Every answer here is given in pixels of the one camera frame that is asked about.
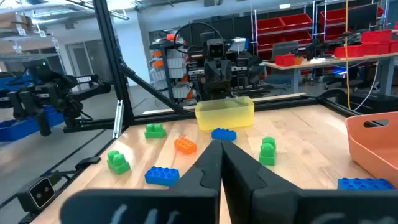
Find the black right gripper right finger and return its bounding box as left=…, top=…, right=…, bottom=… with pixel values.
left=221, top=140, right=398, bottom=224

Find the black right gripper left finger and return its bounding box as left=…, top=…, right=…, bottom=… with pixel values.
left=60, top=139, right=223, bottom=224

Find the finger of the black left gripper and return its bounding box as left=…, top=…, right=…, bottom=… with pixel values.
left=217, top=58, right=232, bottom=83
left=205, top=58, right=218, bottom=83

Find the green two-stud building block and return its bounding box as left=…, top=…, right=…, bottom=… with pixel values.
left=144, top=123, right=167, bottom=139
left=106, top=150, right=131, bottom=175
left=258, top=136, right=277, bottom=166

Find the orange toy building block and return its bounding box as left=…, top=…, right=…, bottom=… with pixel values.
left=174, top=136, right=197, bottom=155

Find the blue toy building block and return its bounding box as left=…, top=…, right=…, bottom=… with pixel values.
left=144, top=166, right=180, bottom=187
left=337, top=177, right=396, bottom=191
left=211, top=127, right=238, bottom=142

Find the parts rack with white drawers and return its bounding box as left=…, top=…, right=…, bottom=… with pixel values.
left=148, top=30, right=200, bottom=101

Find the yellow translucent plastic bin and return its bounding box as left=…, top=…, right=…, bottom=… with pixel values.
left=195, top=96, right=255, bottom=131

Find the white metal shelf rack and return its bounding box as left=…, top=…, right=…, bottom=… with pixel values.
left=249, top=0, right=391, bottom=62

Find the small red plastic bin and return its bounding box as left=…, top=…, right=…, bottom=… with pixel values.
left=274, top=54, right=295, bottom=67

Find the grey office chair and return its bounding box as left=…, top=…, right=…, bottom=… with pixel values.
left=264, top=41, right=300, bottom=91

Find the red plastic storage bin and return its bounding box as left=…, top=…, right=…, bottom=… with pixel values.
left=319, top=8, right=349, bottom=26
left=281, top=13, right=313, bottom=30
left=360, top=29, right=393, bottom=44
left=281, top=30, right=313, bottom=44
left=360, top=42, right=391, bottom=56
left=257, top=17, right=285, bottom=34
left=334, top=45, right=363, bottom=59

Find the wooden top desk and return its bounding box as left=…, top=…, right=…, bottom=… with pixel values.
left=263, top=52, right=398, bottom=97

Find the orange plastic basket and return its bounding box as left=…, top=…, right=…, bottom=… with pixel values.
left=344, top=111, right=398, bottom=189

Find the dark computer monitor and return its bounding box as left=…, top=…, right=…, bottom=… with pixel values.
left=347, top=2, right=379, bottom=32

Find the blue plastic tub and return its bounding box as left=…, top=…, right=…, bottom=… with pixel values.
left=0, top=74, right=65, bottom=142

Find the brown cardboard box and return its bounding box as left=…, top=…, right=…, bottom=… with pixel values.
left=0, top=11, right=34, bottom=32

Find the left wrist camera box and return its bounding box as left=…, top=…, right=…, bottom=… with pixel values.
left=206, top=38, right=226, bottom=59

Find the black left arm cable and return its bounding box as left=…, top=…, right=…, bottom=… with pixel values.
left=173, top=21, right=224, bottom=55

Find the black aluminium table frame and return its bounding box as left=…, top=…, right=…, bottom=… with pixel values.
left=0, top=0, right=386, bottom=224

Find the silver metal bracket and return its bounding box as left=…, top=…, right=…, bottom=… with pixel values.
left=112, top=99, right=125, bottom=139

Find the black cable clip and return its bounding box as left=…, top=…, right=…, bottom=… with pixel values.
left=74, top=156, right=102, bottom=171

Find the long white cable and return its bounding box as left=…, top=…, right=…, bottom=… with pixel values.
left=353, top=58, right=381, bottom=112

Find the black table-level camera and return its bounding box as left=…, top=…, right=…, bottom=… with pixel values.
left=16, top=175, right=62, bottom=214

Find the grey wire shelf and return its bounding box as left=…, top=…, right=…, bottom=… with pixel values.
left=0, top=12, right=62, bottom=63

